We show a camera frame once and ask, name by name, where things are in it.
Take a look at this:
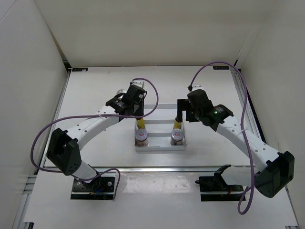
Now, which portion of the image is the small yellow label bottle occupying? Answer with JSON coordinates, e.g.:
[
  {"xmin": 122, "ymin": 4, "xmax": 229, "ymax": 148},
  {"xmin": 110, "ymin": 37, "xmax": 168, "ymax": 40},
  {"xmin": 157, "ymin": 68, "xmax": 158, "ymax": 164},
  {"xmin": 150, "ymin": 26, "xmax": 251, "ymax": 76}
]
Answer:
[{"xmin": 136, "ymin": 118, "xmax": 145, "ymax": 129}]

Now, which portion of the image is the short jar grey lid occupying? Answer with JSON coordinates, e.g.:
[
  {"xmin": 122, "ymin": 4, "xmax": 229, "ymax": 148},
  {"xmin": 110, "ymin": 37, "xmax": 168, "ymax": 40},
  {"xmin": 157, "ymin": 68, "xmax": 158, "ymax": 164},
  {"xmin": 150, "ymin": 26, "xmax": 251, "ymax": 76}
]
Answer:
[{"xmin": 135, "ymin": 128, "xmax": 148, "ymax": 147}]

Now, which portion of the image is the short jar orange label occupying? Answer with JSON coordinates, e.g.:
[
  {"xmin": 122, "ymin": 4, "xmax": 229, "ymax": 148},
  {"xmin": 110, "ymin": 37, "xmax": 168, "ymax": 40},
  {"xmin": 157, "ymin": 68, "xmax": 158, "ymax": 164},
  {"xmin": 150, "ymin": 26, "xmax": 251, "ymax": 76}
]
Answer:
[{"xmin": 171, "ymin": 128, "xmax": 184, "ymax": 146}]

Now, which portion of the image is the tall white jar silver lid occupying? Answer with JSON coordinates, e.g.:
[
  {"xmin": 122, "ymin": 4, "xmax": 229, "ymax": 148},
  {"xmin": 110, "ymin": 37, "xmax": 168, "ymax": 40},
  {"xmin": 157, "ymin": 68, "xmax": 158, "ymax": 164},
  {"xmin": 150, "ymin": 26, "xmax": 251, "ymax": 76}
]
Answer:
[{"xmin": 116, "ymin": 89, "xmax": 127, "ymax": 98}]

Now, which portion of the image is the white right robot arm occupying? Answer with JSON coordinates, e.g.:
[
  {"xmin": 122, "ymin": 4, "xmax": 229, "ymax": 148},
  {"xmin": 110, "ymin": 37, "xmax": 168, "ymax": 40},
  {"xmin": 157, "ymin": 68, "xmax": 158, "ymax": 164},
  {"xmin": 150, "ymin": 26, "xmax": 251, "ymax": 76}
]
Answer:
[{"xmin": 175, "ymin": 89, "xmax": 295, "ymax": 198}]

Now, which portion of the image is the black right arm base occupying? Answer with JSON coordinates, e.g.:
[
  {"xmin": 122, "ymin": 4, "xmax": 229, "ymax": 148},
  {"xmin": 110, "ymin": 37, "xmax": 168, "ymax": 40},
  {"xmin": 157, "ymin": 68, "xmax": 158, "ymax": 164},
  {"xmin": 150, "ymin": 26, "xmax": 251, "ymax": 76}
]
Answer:
[{"xmin": 195, "ymin": 177, "xmax": 244, "ymax": 202}]

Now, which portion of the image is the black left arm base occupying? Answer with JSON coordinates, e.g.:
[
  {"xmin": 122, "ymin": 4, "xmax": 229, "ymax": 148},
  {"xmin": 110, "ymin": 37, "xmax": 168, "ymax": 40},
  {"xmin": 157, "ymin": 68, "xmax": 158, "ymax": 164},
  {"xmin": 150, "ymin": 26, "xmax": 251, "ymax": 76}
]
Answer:
[{"xmin": 70, "ymin": 173, "xmax": 116, "ymax": 200}]

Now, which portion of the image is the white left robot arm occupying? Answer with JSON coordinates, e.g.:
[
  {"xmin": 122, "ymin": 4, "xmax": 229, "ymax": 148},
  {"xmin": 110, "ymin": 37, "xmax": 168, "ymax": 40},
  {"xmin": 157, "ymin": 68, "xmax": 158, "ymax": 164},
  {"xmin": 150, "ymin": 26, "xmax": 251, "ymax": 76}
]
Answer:
[{"xmin": 47, "ymin": 80, "xmax": 146, "ymax": 191}]

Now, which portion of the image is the white divided tray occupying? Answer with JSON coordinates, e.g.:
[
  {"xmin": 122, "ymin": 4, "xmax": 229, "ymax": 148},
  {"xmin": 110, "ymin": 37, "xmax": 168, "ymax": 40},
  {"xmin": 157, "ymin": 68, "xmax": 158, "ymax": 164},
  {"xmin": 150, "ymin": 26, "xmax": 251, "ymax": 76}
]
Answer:
[{"xmin": 134, "ymin": 104, "xmax": 187, "ymax": 152}]

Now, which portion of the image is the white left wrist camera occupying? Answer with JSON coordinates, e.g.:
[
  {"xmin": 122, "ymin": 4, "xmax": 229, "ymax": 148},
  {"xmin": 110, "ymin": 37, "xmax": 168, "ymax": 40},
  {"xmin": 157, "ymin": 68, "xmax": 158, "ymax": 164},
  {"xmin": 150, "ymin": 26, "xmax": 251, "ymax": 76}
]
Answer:
[{"xmin": 131, "ymin": 80, "xmax": 144, "ymax": 89}]

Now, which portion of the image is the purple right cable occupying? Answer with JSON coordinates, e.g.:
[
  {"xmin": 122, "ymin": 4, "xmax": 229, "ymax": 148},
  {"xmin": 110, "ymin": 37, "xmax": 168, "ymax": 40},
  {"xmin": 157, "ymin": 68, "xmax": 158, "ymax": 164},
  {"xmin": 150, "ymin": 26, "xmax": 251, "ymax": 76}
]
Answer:
[{"xmin": 188, "ymin": 62, "xmax": 255, "ymax": 214}]

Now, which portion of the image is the aluminium frame rail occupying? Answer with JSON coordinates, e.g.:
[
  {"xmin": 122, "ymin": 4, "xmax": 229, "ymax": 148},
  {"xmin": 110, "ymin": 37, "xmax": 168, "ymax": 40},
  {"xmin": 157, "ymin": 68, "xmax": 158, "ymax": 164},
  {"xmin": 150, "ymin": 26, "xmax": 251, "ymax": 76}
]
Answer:
[{"xmin": 42, "ymin": 166, "xmax": 253, "ymax": 174}]

